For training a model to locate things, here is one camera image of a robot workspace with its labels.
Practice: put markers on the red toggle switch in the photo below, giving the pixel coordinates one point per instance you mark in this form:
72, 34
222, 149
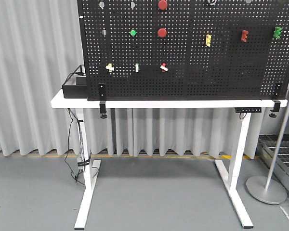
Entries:
163, 67

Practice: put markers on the yellow-lit white toggle switch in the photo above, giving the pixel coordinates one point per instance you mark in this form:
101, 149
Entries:
110, 67

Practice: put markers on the black perforated pegboard panel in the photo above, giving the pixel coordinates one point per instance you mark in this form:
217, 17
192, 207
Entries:
227, 70

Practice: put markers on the white standing desk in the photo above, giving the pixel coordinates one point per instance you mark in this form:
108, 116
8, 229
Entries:
229, 176

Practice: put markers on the black open box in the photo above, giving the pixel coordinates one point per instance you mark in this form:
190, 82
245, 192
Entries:
75, 84

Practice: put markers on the green illuminated push button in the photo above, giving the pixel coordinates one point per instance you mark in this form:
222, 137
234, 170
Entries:
133, 33

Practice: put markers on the lower red mushroom push button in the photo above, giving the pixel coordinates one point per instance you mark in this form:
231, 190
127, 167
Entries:
162, 32

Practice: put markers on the red mushroom push button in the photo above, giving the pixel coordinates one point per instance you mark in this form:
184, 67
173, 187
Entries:
162, 4
162, 32

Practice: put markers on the desk height control panel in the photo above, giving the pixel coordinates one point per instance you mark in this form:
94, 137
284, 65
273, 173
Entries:
248, 110

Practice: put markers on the upper red mushroom push button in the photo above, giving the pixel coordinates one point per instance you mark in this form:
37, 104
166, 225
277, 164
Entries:
162, 4

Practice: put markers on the grey curtain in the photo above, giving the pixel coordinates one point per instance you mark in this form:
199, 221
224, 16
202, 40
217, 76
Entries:
40, 44

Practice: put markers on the metal floor grate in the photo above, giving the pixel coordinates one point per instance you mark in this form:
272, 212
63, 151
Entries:
266, 148

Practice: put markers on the left black clamp bracket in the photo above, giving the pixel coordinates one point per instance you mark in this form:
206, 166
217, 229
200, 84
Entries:
102, 99

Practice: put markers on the black clamp bracket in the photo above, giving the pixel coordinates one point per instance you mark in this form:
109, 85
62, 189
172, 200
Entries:
102, 99
276, 98

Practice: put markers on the green-lit white toggle switch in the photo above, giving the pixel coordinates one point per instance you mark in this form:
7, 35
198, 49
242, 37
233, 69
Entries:
137, 68

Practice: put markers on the right black clamp bracket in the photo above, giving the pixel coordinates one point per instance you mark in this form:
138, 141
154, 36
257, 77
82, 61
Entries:
276, 98

